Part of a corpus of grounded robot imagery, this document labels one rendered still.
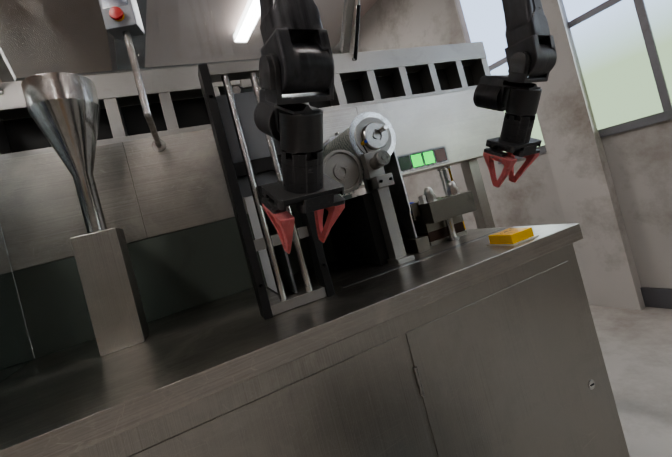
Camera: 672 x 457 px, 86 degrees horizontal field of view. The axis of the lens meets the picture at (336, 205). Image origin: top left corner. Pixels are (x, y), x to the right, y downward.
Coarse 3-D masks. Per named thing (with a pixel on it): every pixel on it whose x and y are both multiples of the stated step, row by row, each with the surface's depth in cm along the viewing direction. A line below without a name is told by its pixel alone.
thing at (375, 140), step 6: (366, 126) 99; (372, 126) 100; (378, 126) 100; (366, 132) 99; (372, 132) 100; (378, 132) 100; (384, 132) 101; (366, 138) 98; (372, 138) 99; (378, 138) 100; (384, 138) 101; (366, 144) 100; (372, 144) 99; (378, 144) 100; (384, 144) 100
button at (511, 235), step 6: (510, 228) 89; (516, 228) 87; (522, 228) 85; (528, 228) 84; (492, 234) 88; (498, 234) 86; (504, 234) 84; (510, 234) 82; (516, 234) 82; (522, 234) 83; (528, 234) 84; (492, 240) 87; (498, 240) 85; (504, 240) 84; (510, 240) 82; (516, 240) 82
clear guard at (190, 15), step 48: (0, 0) 91; (48, 0) 95; (96, 0) 99; (144, 0) 104; (192, 0) 109; (240, 0) 115; (336, 0) 128; (0, 48) 97; (48, 48) 101; (96, 48) 106; (144, 48) 112; (192, 48) 118; (240, 48) 124; (336, 48) 140
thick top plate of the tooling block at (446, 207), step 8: (464, 192) 108; (440, 200) 103; (448, 200) 105; (456, 200) 106; (464, 200) 107; (472, 200) 108; (424, 208) 104; (432, 208) 102; (440, 208) 103; (448, 208) 104; (456, 208) 105; (464, 208) 106; (472, 208) 107; (424, 216) 105; (432, 216) 102; (440, 216) 103; (448, 216) 104; (416, 224) 110
